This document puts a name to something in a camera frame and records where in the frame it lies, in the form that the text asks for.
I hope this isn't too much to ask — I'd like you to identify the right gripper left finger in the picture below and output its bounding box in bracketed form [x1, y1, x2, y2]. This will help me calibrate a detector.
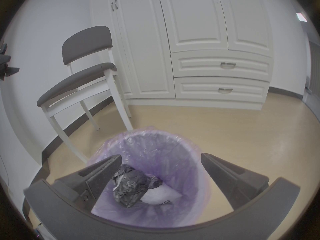
[54, 154, 122, 208]

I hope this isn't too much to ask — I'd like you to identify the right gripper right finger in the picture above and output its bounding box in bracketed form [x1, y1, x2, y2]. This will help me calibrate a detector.
[201, 152, 270, 211]

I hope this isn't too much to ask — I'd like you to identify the purple plastic bag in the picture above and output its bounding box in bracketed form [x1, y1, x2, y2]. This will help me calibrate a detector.
[86, 125, 213, 228]

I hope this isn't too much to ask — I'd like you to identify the crumpled black plastic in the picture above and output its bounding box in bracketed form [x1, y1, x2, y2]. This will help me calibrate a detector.
[112, 164, 163, 208]

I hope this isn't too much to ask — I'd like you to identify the white trash bin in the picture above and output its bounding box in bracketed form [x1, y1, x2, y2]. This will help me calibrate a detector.
[87, 126, 213, 228]

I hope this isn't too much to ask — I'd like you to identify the crumpled white paper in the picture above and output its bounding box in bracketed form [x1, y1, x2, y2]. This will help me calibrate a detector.
[141, 184, 181, 206]

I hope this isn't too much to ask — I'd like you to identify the white chair dark grey seat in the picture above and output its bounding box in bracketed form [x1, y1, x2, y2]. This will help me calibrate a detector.
[37, 26, 134, 164]

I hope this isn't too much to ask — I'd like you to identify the white wardrobe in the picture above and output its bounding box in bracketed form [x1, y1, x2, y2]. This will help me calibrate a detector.
[90, 0, 274, 111]

